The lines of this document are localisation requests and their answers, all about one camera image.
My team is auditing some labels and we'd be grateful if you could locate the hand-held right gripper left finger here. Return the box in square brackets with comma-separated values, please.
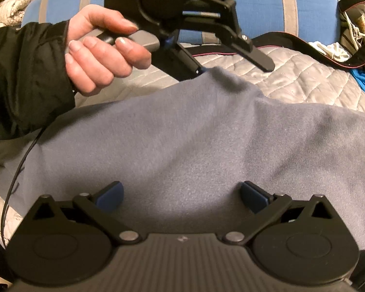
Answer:
[32, 181, 140, 246]

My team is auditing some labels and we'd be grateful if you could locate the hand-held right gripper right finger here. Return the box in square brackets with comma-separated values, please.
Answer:
[223, 181, 333, 246]

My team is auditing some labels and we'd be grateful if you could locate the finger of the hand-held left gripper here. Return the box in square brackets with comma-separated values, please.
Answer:
[223, 31, 276, 73]
[167, 36, 207, 77]

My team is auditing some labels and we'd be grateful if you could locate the gray-blue fleece garment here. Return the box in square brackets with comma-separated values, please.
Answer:
[0, 66, 365, 253]

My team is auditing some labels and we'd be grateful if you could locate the person's left hand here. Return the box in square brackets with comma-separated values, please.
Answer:
[64, 6, 153, 97]

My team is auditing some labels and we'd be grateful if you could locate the black belt with red edge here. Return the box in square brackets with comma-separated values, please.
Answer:
[182, 34, 365, 71]

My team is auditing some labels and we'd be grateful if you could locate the gray quilted bedspread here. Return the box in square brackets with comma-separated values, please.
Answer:
[0, 45, 365, 250]

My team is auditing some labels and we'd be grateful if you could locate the white cloth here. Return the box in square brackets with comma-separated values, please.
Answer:
[309, 40, 352, 65]

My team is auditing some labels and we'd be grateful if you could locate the bright blue cloth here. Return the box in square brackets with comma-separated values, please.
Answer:
[350, 66, 365, 110]

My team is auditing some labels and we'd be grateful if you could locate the dark object at right edge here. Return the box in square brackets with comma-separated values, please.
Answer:
[338, 0, 365, 78]

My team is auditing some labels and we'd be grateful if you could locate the thin black cable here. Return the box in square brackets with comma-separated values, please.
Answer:
[0, 125, 47, 248]

